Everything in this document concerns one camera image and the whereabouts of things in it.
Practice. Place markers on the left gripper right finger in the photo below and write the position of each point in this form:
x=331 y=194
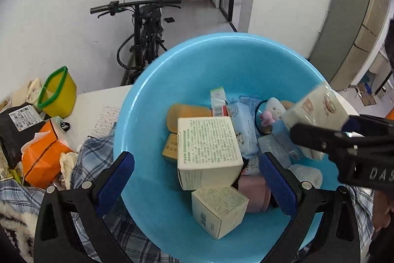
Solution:
x=337 y=236

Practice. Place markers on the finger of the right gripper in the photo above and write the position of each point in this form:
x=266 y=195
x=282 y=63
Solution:
x=320 y=139
x=368 y=125

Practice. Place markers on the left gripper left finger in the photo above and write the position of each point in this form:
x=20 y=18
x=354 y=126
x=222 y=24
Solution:
x=56 y=237

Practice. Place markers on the white plastic bottle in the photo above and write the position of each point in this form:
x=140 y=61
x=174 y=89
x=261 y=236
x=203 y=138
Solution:
x=309 y=174

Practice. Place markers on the white tissue pack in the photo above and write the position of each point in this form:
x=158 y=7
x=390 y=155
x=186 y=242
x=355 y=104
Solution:
x=320 y=107

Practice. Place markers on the orange top square box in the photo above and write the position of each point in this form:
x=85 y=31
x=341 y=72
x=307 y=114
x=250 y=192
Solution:
x=219 y=210

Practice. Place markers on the large cream box green text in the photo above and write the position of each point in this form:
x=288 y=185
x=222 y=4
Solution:
x=208 y=153

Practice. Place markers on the translucent orange soap case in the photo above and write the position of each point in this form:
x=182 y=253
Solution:
x=177 y=111

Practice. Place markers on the blue tissue pack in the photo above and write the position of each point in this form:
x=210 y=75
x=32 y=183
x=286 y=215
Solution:
x=279 y=144

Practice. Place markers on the person's right hand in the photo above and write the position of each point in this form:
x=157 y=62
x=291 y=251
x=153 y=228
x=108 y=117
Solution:
x=382 y=206

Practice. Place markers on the orange chair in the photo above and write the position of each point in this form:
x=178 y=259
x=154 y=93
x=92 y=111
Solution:
x=390 y=115

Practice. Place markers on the black white fuzzy cloth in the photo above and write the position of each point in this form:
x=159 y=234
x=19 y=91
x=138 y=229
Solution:
x=20 y=230

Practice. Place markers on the pink rolled cloth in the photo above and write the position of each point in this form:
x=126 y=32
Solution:
x=257 y=191

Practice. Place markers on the orange tissue box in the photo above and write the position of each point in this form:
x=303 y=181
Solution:
x=41 y=156

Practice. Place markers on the blue plaid shirt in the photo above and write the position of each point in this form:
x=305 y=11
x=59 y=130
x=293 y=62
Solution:
x=79 y=217

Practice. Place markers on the light blue wipes pack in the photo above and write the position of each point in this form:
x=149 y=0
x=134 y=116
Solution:
x=243 y=125

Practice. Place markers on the blue plastic basin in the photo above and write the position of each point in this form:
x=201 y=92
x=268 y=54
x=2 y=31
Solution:
x=211 y=71

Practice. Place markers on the red white cigarette box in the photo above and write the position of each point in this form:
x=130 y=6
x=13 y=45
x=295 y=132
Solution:
x=218 y=102

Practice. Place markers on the black parcel bag with label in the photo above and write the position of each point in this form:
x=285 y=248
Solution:
x=18 y=126

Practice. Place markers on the gold cigarette box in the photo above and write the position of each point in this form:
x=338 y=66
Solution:
x=170 y=150

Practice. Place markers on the yellow container green rim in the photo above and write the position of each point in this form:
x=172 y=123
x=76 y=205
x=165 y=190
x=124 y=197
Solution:
x=58 y=94

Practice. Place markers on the cream cloth bag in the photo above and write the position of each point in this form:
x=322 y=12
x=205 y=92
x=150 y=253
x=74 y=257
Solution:
x=27 y=93

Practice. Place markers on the black folding bicycle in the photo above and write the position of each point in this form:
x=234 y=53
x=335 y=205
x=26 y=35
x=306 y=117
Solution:
x=146 y=17

